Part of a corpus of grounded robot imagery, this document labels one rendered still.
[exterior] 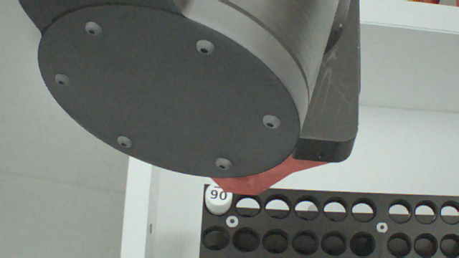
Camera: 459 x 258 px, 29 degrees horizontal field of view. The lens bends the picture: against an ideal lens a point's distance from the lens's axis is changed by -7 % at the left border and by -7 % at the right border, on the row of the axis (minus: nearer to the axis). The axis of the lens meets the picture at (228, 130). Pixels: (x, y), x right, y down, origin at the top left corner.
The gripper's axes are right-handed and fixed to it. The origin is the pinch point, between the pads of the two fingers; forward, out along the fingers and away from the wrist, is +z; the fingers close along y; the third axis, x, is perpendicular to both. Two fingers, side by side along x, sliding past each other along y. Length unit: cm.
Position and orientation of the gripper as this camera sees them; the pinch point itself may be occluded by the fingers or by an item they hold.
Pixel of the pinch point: (245, 144)
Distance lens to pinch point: 38.8
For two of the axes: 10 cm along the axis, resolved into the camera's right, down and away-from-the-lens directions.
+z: -0.5, 5.3, 8.5
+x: 9.9, 1.0, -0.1
